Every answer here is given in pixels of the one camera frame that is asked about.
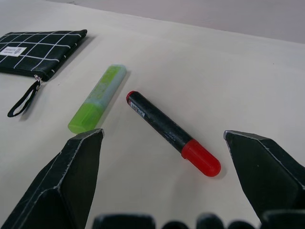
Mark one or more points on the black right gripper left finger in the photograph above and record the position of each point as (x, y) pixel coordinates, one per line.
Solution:
(64, 176)

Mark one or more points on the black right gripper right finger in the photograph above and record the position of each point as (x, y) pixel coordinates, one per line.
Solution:
(264, 171)

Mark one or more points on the black grid pencil pouch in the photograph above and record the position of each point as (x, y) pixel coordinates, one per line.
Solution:
(35, 53)

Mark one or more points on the green highlighter pen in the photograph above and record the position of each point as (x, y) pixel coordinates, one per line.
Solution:
(97, 97)

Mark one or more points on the black marker with red cap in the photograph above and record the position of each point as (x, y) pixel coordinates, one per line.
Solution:
(166, 128)

